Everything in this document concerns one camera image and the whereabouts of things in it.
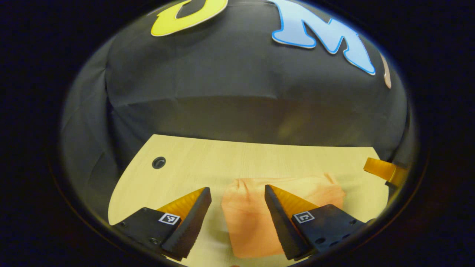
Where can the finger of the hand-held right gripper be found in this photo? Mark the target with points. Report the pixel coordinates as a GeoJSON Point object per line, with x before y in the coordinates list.
{"type": "Point", "coordinates": [382, 170]}

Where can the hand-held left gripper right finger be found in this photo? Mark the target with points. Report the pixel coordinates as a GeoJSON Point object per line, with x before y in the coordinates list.
{"type": "Point", "coordinates": [280, 222]}

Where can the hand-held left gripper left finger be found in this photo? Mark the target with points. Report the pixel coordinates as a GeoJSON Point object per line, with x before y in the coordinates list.
{"type": "Point", "coordinates": [193, 226]}

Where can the orange T-shirt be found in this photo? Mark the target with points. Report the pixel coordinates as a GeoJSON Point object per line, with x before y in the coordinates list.
{"type": "Point", "coordinates": [245, 218]}

